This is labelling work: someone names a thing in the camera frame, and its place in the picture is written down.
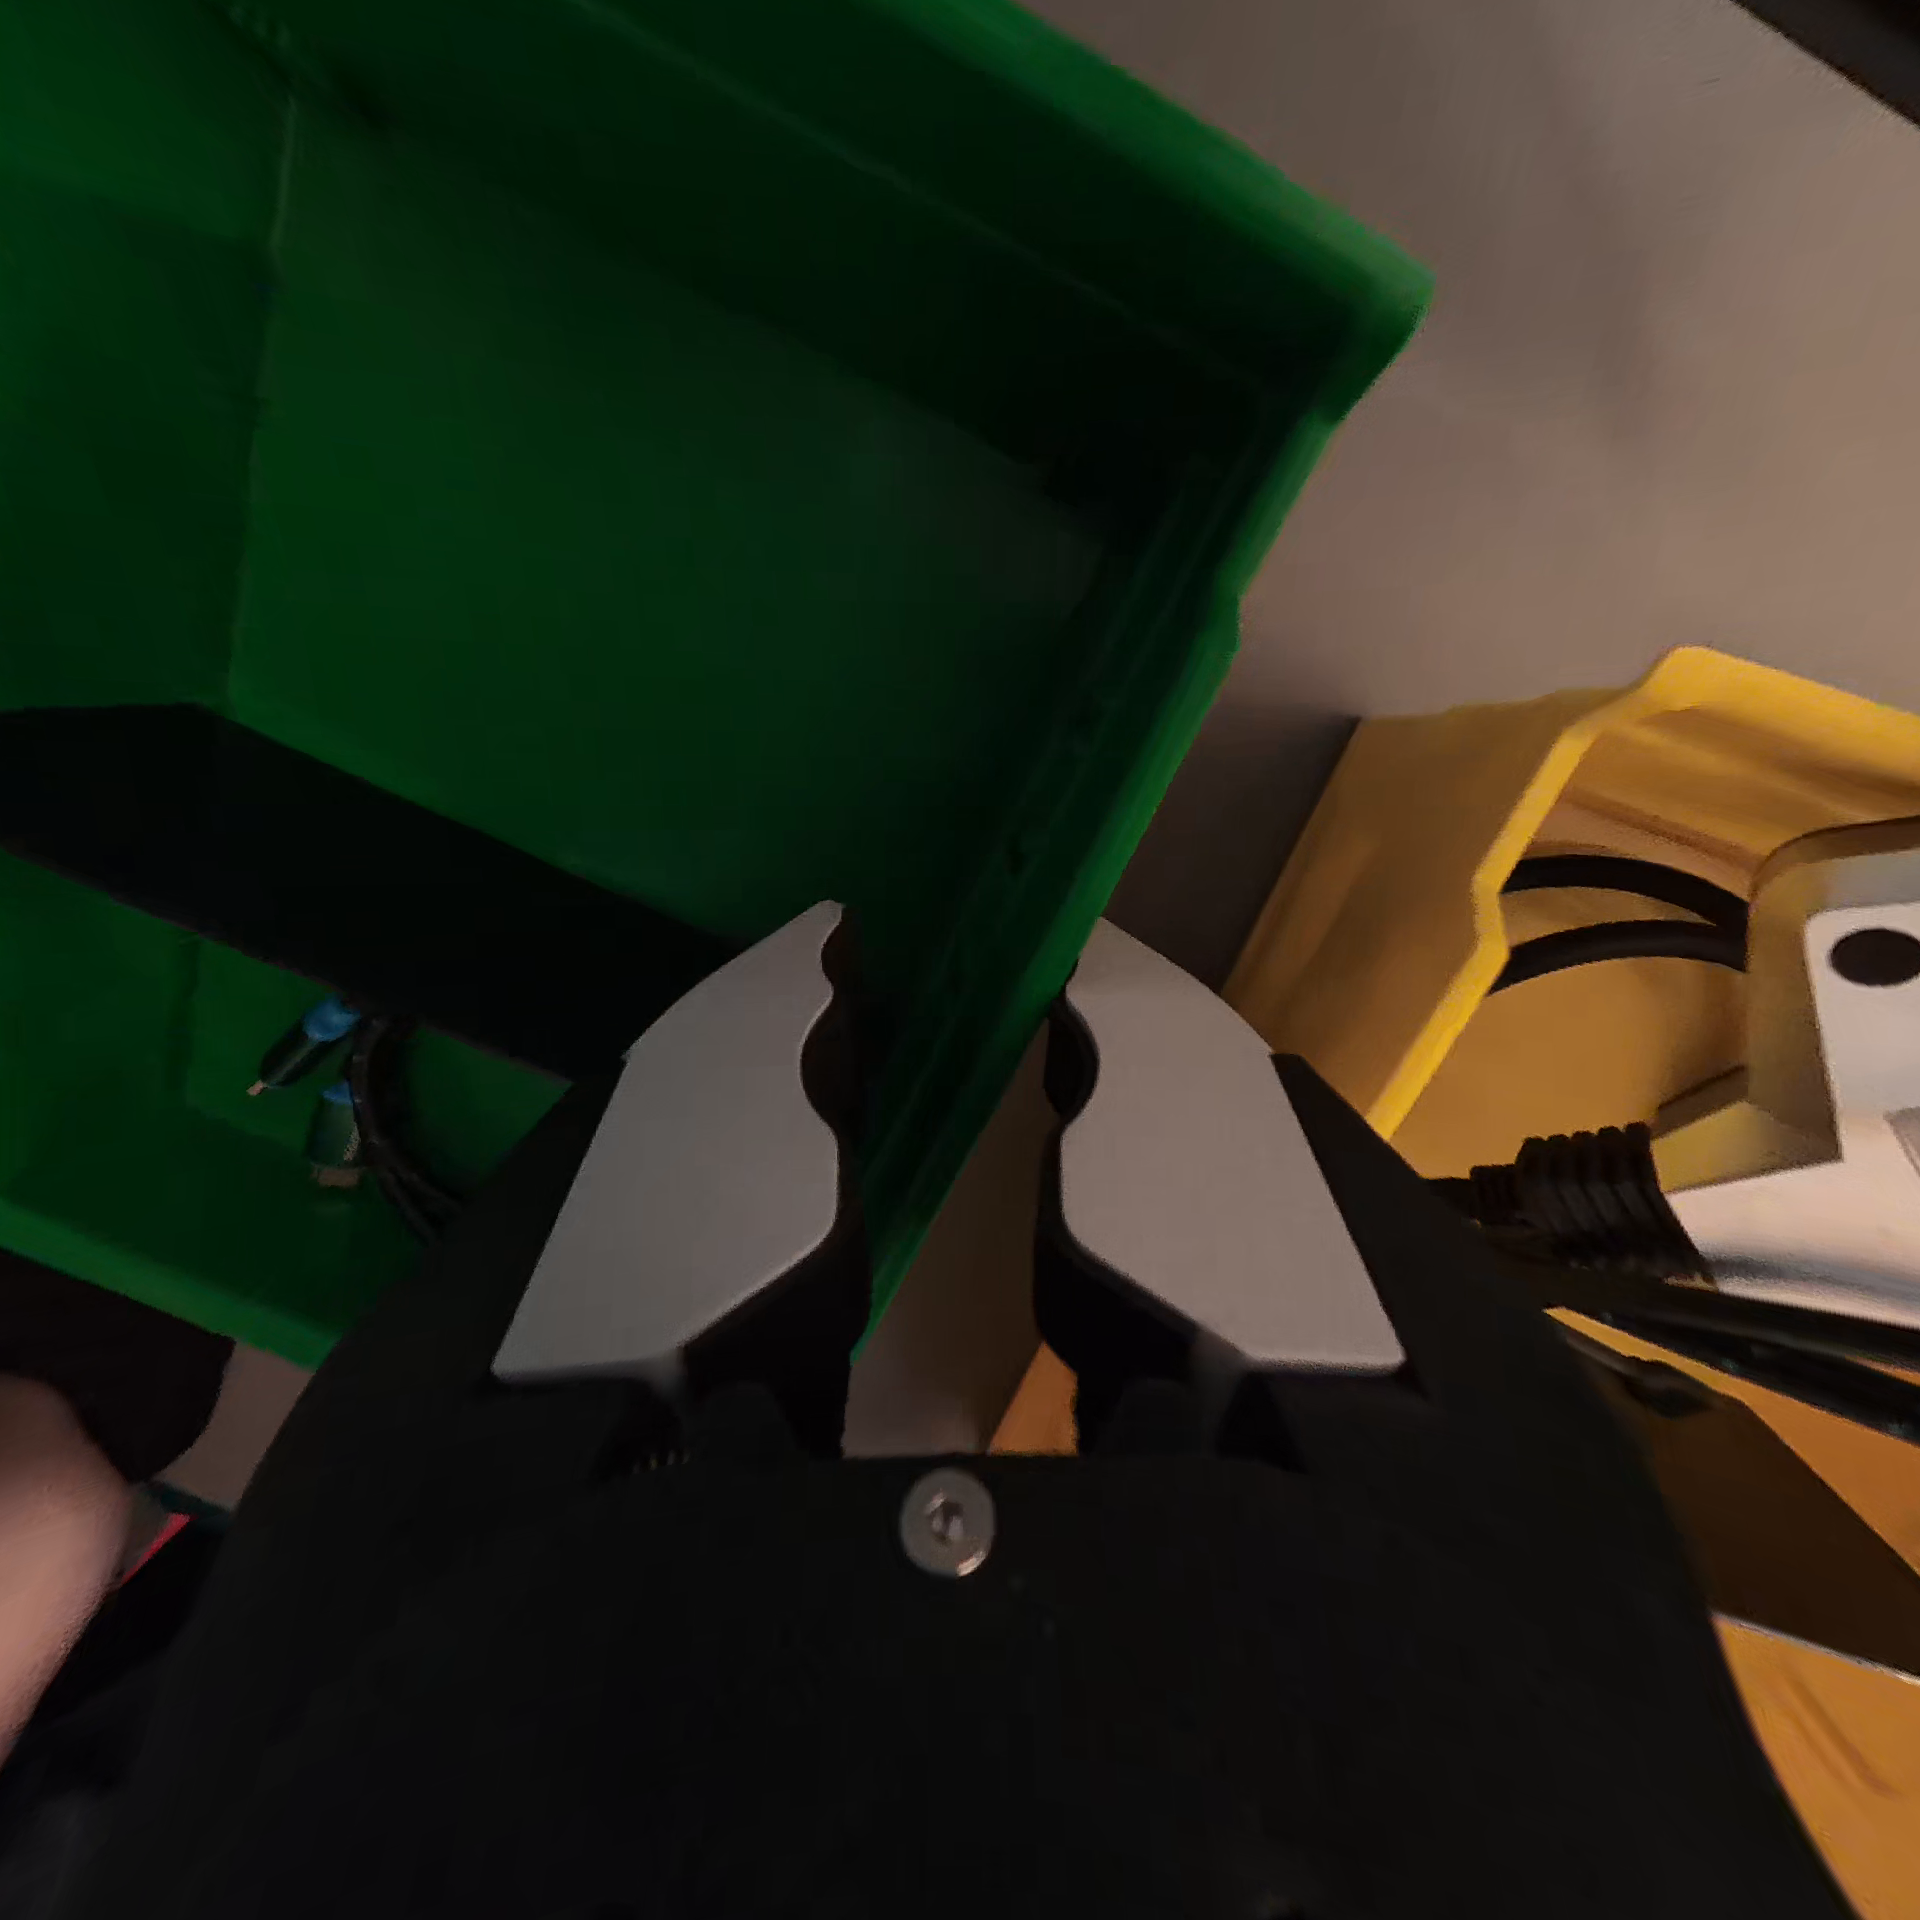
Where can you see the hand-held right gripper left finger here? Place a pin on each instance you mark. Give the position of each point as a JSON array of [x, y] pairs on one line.
[[674, 1201]]

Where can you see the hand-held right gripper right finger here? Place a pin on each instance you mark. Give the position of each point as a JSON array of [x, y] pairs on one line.
[[1229, 1201]]

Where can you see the yellow plastic bin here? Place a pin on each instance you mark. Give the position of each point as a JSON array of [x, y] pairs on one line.
[[1379, 898]]

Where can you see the green plastic bin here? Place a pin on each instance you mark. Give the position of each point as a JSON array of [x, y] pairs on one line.
[[674, 524]]

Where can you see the person's leg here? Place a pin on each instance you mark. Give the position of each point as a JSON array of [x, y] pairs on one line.
[[53, 1574]]

